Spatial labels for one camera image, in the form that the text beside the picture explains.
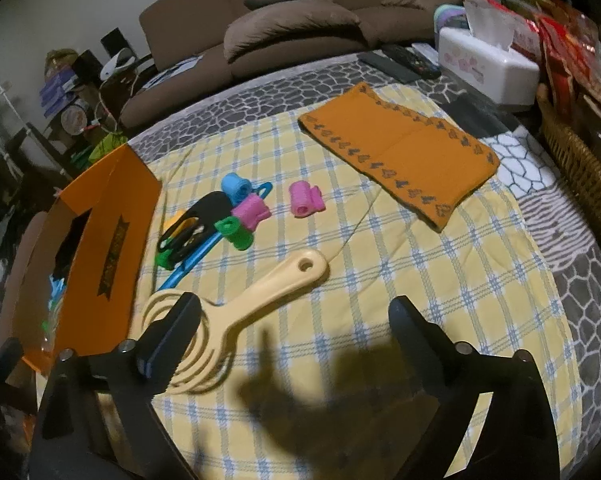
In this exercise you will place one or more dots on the papers on sofa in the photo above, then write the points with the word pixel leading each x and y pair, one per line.
pixel 173 71

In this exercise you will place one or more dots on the orange cardboard box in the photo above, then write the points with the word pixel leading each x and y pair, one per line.
pixel 73 278

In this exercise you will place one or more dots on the brown sofa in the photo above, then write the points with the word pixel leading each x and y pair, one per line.
pixel 178 29

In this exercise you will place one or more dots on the round tin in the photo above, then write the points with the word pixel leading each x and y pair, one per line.
pixel 74 119

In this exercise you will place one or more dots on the green bag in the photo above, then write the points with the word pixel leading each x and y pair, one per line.
pixel 92 154

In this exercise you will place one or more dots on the purple container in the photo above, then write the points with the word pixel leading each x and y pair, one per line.
pixel 449 15

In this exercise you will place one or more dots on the magenta hair roller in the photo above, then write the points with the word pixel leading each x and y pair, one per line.
pixel 251 212

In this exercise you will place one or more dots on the blue plastic hair clip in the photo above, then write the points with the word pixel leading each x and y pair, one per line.
pixel 188 264

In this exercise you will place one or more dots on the cream spiral paddle brush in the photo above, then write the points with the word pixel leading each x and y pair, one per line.
pixel 208 347

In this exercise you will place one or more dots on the white lamp device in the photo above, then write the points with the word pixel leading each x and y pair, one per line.
pixel 120 61

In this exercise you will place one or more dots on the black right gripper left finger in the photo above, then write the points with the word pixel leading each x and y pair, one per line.
pixel 71 439

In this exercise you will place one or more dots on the pink hair roller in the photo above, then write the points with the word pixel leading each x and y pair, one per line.
pixel 305 199

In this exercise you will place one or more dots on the wicker basket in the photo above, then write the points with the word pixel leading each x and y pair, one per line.
pixel 576 161

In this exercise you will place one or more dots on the white tissue box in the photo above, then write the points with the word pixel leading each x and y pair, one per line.
pixel 499 54

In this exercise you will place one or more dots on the yellow plaid tablecloth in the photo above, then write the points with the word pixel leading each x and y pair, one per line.
pixel 317 388

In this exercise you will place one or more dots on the grey pebble pattern cloth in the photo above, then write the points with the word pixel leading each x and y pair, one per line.
pixel 553 216

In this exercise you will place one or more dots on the orange hair roller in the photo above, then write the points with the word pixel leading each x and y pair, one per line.
pixel 170 222

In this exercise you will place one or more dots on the blue hair roller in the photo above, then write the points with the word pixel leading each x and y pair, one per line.
pixel 236 188

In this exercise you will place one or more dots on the orange cloth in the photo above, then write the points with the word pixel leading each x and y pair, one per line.
pixel 426 163

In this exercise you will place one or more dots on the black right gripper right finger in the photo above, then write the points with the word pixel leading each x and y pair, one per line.
pixel 518 439

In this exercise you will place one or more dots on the small green hair roller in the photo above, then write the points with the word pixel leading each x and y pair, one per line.
pixel 165 260

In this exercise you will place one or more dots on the black remote control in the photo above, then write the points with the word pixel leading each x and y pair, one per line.
pixel 388 67
pixel 412 60

